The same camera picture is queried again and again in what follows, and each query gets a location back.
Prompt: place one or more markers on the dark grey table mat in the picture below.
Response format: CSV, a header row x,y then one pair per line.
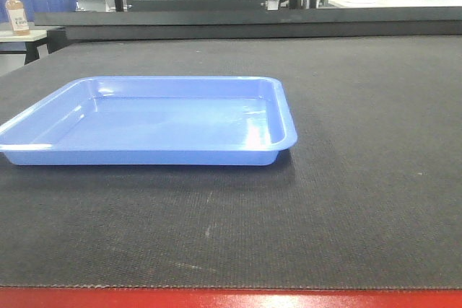
x,y
368,198

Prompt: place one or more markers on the black metal frame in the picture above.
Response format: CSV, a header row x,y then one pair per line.
x,y
215,19

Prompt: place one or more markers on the blue plastic tray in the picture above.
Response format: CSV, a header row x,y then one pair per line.
x,y
154,120

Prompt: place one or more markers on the orange juice bottle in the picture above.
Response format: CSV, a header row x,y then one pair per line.
x,y
17,17

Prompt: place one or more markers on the white side table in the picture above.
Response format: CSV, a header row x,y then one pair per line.
x,y
26,45

